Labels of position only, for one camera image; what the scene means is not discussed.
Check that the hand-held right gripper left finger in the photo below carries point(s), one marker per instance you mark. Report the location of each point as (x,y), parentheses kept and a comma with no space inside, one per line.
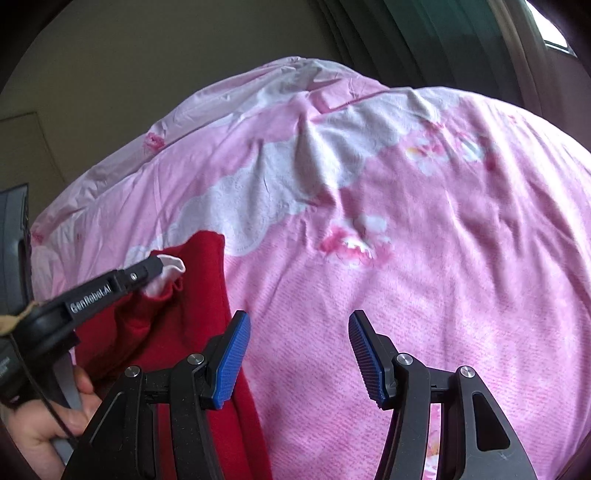
(231,360)

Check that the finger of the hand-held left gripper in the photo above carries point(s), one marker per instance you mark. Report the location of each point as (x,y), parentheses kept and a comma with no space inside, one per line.
(129,277)

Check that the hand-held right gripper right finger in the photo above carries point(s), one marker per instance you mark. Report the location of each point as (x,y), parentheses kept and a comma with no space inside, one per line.
(364,355)

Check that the red garment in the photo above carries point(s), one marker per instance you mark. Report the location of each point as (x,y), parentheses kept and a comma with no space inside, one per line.
(194,286)

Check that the person's left hand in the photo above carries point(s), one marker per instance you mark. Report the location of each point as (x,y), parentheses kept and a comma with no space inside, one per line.
(37,429)

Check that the pink floral duvet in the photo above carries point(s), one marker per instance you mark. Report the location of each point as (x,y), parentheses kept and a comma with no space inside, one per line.
(415,277)

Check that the green curtain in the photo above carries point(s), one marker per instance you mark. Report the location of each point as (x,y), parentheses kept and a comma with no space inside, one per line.
(415,37)

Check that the white sheer curtain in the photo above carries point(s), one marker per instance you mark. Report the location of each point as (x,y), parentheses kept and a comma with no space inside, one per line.
(521,46)

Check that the window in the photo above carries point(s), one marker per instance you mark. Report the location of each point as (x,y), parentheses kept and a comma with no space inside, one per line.
(561,41)

